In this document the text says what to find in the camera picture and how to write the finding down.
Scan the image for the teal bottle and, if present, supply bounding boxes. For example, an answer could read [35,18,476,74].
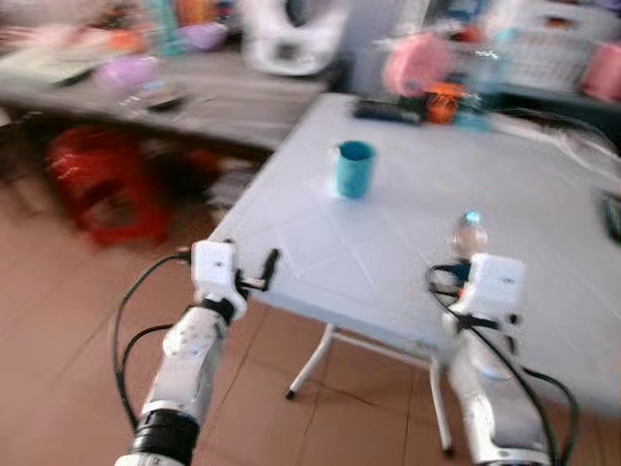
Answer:
[146,0,186,58]

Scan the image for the red plastic stool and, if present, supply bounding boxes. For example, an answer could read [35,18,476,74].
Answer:
[45,125,173,246]

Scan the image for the pink plastic container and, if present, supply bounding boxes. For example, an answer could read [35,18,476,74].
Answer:
[382,33,454,97]

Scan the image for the small purple plastic bowl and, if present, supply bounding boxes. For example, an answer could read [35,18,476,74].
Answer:
[179,21,230,52]

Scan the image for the teal plastic cup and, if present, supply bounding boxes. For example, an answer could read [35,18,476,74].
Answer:
[335,140,377,200]

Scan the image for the flat black box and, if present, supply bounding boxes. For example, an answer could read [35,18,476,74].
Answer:
[353,98,425,125]

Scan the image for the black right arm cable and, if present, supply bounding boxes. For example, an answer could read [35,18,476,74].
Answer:
[427,264,581,466]

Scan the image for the clear bottle with blue cap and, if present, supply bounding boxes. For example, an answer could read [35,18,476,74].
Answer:
[453,210,490,260]

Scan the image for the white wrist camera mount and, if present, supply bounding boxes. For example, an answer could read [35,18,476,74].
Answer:
[463,253,528,322]
[191,240,240,298]

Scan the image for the white kitchen appliance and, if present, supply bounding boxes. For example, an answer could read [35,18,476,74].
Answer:
[237,0,351,78]

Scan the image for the large purple plastic bowl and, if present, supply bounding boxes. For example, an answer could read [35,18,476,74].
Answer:
[96,54,163,96]

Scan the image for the white folding table legs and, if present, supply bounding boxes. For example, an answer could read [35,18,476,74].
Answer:
[285,324,456,458]

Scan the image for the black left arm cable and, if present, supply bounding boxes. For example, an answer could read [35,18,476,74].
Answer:
[111,250,195,430]

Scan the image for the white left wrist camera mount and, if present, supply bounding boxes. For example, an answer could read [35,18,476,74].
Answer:
[191,240,240,298]

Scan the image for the grey side bench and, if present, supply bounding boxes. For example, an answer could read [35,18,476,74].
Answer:
[0,47,336,153]

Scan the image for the dark green flat object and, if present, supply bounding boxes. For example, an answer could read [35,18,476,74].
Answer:
[602,190,621,245]

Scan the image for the white plastic basket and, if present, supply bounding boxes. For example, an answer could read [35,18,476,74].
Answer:
[493,0,600,94]

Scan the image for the orange cup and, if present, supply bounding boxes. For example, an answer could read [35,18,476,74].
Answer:
[424,83,468,126]

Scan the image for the pink plastic basket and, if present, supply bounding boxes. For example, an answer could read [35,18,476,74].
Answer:
[582,43,621,104]

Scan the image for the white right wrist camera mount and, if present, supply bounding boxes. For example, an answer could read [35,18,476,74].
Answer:
[463,253,528,322]

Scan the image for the tall clear water bottle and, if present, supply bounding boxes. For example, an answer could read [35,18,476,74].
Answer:
[456,27,511,133]

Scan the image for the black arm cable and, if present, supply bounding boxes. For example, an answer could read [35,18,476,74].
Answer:
[427,264,581,466]
[111,250,195,430]

